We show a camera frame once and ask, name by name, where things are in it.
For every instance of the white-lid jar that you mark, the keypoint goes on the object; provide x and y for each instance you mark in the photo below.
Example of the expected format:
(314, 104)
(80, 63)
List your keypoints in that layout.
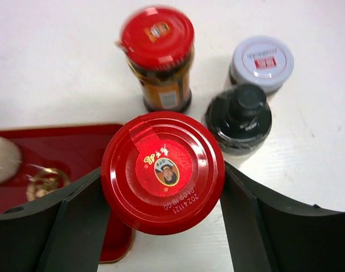
(263, 61)

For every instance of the glass salt grinder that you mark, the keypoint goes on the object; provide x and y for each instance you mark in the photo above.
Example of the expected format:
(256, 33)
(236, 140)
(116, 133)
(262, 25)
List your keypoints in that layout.
(10, 159)

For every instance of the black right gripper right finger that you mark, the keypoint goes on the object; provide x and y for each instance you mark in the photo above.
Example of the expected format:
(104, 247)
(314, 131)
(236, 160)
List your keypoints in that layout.
(268, 231)

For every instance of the tall red-lid sauce jar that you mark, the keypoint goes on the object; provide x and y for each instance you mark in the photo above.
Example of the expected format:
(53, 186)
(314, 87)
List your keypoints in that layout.
(158, 42)

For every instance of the red lacquer tray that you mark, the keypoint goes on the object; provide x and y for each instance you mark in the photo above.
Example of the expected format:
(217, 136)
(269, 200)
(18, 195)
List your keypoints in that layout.
(53, 158)

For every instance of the short red-lid chili jar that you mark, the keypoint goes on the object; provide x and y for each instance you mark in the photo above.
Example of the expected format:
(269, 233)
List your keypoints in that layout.
(162, 173)

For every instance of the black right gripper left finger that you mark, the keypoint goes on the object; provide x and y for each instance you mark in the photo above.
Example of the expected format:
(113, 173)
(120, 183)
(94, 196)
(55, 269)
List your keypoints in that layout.
(62, 231)

